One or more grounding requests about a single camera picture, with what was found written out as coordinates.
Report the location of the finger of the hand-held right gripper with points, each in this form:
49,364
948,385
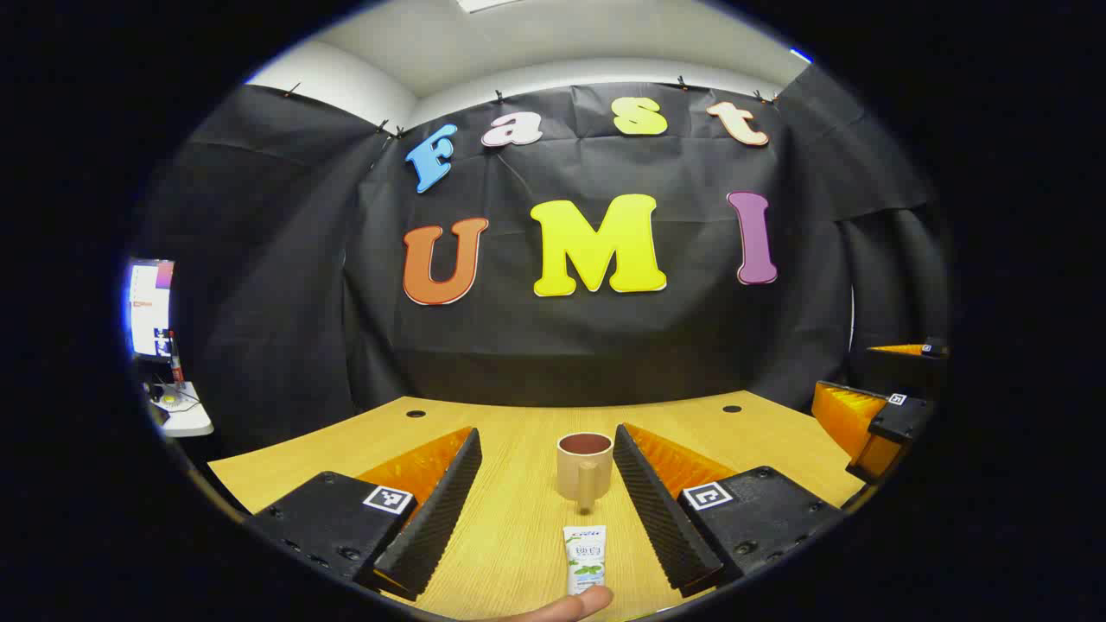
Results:
842,419
903,350

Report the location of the computer monitor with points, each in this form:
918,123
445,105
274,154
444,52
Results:
151,307

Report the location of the wooden desktop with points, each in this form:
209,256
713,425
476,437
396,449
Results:
518,536

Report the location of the ceiling light panel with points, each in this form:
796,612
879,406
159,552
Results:
486,4

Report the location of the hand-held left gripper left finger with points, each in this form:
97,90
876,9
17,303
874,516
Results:
441,510

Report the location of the beige cup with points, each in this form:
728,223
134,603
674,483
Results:
575,475

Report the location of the white toothpaste tube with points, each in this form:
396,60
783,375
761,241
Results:
586,557

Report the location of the black backdrop cloth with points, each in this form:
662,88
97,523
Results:
691,345

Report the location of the red bottle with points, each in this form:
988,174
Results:
175,363

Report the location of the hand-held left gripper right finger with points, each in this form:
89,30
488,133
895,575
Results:
657,510

